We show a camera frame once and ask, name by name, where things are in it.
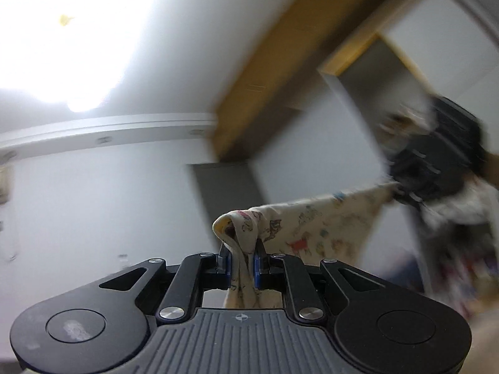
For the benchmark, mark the wooden yellow wardrobe top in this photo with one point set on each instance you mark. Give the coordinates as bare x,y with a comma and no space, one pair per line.
311,37

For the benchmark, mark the clothes pile on shelf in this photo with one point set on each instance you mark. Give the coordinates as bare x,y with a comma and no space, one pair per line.
458,243

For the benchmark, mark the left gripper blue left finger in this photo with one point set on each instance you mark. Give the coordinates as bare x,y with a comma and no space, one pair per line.
197,274

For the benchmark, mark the grey door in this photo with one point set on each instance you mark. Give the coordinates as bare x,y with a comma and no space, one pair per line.
223,187

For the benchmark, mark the cartoon print cream garment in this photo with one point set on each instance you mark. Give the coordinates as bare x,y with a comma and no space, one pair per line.
334,226

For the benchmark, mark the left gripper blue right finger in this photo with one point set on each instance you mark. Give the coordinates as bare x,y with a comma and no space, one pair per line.
288,275

